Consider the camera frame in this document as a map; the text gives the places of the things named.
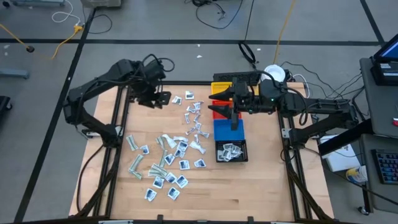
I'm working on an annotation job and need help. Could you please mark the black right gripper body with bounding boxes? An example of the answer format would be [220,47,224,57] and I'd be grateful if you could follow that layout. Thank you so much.
[229,77,261,131]

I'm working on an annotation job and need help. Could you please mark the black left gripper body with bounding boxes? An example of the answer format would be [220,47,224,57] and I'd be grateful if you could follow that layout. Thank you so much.
[129,85,172,110]

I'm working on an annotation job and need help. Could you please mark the red plastic bin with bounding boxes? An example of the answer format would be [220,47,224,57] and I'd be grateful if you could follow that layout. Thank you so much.
[212,99,243,120]

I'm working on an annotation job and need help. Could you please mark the black power strip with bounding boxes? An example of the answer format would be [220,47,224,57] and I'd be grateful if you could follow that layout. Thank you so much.
[213,70,264,83]

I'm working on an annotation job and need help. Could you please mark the blue plastic bin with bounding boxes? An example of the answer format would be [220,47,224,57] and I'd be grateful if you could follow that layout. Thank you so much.
[213,119,246,142]

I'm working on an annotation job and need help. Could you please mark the white-lidded plastic jar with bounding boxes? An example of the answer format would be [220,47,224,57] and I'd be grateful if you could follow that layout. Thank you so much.
[263,64,286,83]

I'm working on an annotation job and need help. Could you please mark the black plastic bin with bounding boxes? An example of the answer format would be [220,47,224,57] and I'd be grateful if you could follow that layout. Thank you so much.
[215,139,249,163]

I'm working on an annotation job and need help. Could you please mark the black desk support bar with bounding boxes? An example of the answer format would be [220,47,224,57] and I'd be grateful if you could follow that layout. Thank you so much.
[317,119,374,157]

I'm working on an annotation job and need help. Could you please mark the grey box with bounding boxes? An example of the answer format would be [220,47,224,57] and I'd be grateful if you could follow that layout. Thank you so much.
[80,0,122,8]

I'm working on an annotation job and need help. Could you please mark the yellow blue labelled jar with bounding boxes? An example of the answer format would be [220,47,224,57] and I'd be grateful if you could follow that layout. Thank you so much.
[345,165,369,184]

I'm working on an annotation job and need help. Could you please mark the grey desk with laptop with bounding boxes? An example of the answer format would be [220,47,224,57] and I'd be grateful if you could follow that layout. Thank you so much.
[359,57,398,138]

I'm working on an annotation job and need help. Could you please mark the grey metal bar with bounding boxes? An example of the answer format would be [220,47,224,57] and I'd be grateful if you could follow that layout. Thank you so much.
[0,68,30,80]

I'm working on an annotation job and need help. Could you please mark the black box white labels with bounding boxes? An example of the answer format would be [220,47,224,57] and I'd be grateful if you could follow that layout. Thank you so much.
[370,57,398,86]

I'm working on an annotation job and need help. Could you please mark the black wheeled base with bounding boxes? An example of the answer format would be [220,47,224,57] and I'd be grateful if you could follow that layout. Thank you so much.
[0,95,13,116]

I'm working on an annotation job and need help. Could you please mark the grey metal base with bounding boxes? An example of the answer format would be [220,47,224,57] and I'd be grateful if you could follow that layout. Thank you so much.
[11,0,67,7]

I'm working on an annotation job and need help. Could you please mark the black laptop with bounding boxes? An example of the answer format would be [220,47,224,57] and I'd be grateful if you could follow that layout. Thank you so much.
[372,32,398,63]

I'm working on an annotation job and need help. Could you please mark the black keyboard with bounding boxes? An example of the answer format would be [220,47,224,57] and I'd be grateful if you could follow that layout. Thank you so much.
[371,149,398,185]

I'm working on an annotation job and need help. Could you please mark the grey desk with keyboard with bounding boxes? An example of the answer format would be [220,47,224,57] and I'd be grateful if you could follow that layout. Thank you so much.
[359,133,398,215]

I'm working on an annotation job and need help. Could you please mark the black coiled floor cable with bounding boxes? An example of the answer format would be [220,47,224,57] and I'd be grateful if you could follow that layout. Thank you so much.
[238,0,258,70]

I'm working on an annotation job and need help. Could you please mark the white cable by table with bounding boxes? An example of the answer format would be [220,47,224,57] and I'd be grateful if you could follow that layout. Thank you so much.
[292,73,311,99]

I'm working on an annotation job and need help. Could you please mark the black cable bundle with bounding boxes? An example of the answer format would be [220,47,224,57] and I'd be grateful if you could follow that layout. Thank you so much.
[279,60,374,122]

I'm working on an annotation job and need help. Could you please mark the black looped floor cable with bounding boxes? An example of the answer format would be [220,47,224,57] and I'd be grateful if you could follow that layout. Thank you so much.
[82,0,113,35]

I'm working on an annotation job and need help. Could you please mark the long yellow floor cable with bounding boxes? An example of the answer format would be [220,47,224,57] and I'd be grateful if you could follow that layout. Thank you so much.
[272,0,297,65]

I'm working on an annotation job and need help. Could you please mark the black tangled floor cable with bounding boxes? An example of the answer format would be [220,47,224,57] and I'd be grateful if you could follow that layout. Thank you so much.
[185,0,244,30]

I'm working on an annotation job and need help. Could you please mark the yellow cable with plug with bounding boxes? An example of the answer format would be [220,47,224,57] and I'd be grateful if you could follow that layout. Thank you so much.
[0,23,85,60]

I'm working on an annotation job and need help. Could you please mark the white floor cable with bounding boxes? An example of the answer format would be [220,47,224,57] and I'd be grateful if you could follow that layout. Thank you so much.
[51,0,81,26]

